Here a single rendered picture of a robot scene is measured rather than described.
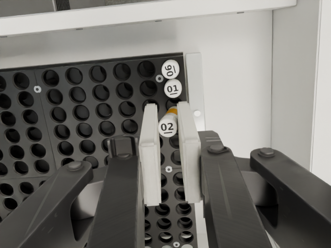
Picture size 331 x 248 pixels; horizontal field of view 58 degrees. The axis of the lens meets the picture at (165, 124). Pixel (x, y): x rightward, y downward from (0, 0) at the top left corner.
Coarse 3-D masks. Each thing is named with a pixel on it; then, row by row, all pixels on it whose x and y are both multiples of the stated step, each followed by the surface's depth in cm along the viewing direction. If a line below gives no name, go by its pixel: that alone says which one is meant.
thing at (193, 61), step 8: (192, 56) 26; (200, 56) 26; (192, 64) 26; (200, 64) 26; (192, 72) 27; (200, 72) 27; (192, 80) 27; (200, 80) 27; (192, 88) 27; (200, 88) 27; (192, 96) 27; (200, 96) 27; (192, 104) 28; (200, 104) 28; (192, 112) 28; (200, 112) 28; (200, 120) 28; (200, 128) 28
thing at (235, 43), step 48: (192, 0) 21; (240, 0) 20; (288, 0) 20; (0, 48) 28; (48, 48) 28; (96, 48) 28; (144, 48) 27; (192, 48) 27; (240, 48) 27; (240, 96) 28; (240, 144) 30
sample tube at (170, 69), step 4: (168, 60) 21; (172, 60) 21; (164, 64) 20; (168, 64) 20; (172, 64) 20; (176, 64) 20; (164, 68) 20; (168, 68) 20; (172, 68) 20; (176, 68) 20; (164, 72) 20; (168, 72) 20; (172, 72) 20; (176, 72) 20; (164, 76) 21; (168, 76) 20; (172, 76) 20; (176, 76) 21
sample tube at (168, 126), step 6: (174, 108) 21; (168, 114) 19; (174, 114) 20; (162, 120) 18; (168, 120) 18; (174, 120) 18; (162, 126) 18; (168, 126) 18; (174, 126) 18; (162, 132) 18; (168, 132) 18; (174, 132) 18
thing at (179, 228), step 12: (180, 60) 21; (180, 72) 22; (180, 96) 22; (168, 108) 23; (168, 144) 23; (168, 156) 24; (192, 204) 25; (180, 216) 25; (192, 216) 25; (180, 228) 26; (192, 228) 26; (180, 240) 26; (192, 240) 26
